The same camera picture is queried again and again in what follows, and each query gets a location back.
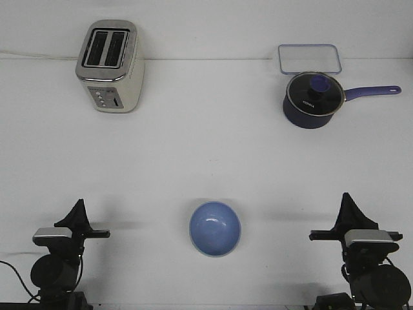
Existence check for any white toaster power cord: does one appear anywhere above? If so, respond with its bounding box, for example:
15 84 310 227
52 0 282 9
0 49 79 61

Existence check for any cream and steel toaster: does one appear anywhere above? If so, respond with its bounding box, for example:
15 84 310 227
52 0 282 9
75 19 145 114

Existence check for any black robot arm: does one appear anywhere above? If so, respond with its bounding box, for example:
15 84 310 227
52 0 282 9
309 192 412 309
30 199 110 309

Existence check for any glass pot lid blue knob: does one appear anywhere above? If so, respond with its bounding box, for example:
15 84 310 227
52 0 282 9
287 72 345 116

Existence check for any blue bowl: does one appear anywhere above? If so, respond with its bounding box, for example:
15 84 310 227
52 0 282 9
189 201 241 257

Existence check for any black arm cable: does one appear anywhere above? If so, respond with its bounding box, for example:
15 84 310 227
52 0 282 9
340 254 401 307
0 260 41 304

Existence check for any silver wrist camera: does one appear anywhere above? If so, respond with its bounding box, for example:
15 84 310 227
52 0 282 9
344 229 394 247
32 227 72 246

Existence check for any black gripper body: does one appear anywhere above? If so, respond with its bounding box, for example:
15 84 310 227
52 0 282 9
69 226 110 251
309 231 403 268

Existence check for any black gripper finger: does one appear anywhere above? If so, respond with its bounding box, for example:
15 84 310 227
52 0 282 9
331 192 378 231
54 199 92 230

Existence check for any dark blue saucepan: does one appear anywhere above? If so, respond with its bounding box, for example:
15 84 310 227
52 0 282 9
283 72 401 129

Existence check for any clear container lid blue rim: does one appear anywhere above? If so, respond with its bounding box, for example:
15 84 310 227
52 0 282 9
278 44 342 75

